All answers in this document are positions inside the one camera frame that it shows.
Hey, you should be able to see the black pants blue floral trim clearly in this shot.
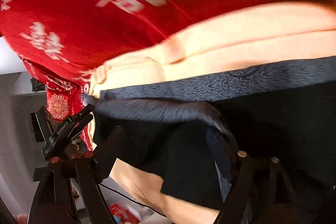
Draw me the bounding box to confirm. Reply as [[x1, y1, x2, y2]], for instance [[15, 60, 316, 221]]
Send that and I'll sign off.
[[93, 57, 335, 209]]

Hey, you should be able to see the cream cushion cover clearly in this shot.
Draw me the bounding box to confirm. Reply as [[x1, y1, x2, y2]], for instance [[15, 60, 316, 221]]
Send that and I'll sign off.
[[88, 1, 336, 224]]

